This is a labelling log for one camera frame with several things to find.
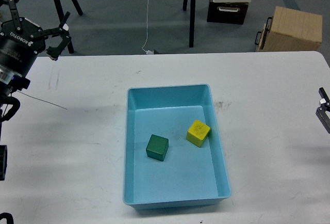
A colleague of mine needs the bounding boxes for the thin black wire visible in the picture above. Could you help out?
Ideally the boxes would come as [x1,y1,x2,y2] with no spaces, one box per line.
[18,91,68,110]

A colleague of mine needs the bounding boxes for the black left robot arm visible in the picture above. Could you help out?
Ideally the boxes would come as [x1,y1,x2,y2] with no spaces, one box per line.
[1,0,71,122]

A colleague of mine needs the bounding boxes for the black right table legs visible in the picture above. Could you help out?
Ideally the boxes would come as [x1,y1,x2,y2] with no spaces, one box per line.
[182,0,196,48]

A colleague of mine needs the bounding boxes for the light wooden box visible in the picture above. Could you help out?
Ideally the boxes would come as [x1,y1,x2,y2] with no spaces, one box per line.
[255,6,323,52]

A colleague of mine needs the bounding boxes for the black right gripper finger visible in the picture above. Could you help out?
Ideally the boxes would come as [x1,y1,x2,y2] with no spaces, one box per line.
[316,87,330,133]

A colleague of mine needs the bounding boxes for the green wooden block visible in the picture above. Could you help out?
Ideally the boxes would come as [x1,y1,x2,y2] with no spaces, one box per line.
[146,134,169,162]

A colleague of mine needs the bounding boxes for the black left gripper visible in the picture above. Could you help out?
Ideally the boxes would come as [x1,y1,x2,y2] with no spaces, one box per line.
[1,0,71,77]

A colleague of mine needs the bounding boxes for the white plug adapter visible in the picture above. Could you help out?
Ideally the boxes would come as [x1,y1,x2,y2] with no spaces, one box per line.
[145,50,160,55]

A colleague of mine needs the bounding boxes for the yellow wooden block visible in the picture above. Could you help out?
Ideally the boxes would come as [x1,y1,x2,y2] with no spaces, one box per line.
[186,119,211,148]

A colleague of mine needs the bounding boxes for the blue plastic tray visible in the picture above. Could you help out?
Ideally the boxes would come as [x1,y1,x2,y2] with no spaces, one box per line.
[123,84,232,209]

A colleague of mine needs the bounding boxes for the black storage box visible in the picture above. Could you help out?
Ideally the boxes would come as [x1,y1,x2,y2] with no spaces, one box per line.
[207,0,249,25]

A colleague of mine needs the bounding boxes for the white hanging cable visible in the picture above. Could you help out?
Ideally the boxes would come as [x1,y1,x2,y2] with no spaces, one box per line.
[136,0,152,52]

